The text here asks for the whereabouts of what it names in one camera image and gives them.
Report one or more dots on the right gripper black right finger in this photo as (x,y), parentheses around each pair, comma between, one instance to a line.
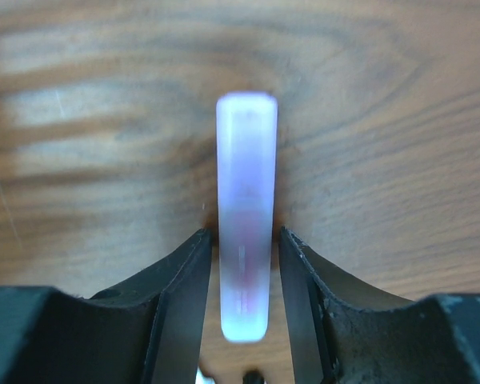
(344,330)

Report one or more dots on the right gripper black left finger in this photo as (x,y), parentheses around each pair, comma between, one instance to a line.
(145,329)

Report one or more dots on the pink purple highlighter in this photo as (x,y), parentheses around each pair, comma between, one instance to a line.
(246,133)

